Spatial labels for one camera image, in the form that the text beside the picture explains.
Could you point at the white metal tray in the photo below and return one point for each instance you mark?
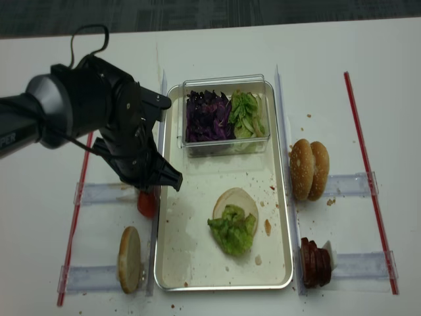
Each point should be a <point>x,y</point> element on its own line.
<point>187,256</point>

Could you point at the right long clear divider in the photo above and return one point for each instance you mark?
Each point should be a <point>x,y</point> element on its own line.
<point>289,199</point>

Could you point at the sesame bun piece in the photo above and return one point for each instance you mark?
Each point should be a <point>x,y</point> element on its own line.
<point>321,170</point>
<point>301,169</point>

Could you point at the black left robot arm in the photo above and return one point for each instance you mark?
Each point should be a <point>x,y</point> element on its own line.
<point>68,103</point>

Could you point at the lettuce leaf on bun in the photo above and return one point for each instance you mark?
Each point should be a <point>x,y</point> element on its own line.
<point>233,232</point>

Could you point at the sesame bun right piece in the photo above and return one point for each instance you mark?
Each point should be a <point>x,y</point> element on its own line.
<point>321,170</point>

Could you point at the right upper clear track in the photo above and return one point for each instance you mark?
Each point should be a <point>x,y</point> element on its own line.
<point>361,184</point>

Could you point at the right lower clear track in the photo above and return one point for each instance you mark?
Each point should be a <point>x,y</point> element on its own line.
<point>378,265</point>

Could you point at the red plastic rail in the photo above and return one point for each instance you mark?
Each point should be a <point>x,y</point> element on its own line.
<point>389,259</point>
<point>74,224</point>

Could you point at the bun base on tray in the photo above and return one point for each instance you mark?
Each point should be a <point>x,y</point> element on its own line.
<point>239,198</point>

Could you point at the red tomato slices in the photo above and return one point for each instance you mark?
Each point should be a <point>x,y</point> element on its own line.
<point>146,204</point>

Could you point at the clear track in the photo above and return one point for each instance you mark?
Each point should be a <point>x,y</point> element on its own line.
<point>91,193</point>
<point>75,279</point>
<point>361,184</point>
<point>378,265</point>

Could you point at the left bun half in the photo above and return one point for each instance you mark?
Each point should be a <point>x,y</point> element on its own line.
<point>129,260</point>

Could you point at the green lettuce in container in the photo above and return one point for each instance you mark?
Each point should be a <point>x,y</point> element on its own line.
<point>246,115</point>

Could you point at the purple cabbage shreds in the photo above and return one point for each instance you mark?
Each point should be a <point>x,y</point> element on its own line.
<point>207,115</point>

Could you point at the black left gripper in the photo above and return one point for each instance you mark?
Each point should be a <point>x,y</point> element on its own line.
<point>102,97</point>

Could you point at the dark meat patty slices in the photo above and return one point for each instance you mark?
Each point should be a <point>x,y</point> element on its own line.
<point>315,264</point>

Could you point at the left lower clear track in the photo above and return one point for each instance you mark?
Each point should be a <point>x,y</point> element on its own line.
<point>75,279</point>

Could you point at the right red plastic rail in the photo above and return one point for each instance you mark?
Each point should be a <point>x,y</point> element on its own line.
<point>389,259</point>

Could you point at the clear plastic salad container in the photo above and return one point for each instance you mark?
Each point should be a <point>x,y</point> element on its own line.
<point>254,84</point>

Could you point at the left upper clear track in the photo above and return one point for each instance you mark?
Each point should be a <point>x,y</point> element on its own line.
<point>91,193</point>

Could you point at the left red plastic rail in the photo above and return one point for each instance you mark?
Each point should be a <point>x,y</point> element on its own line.
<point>74,224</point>

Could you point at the white pusher block lower right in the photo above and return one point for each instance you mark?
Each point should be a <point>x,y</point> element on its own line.
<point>332,253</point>

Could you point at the sesame bun left piece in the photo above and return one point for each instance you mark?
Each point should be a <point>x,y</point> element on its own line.
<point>301,169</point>

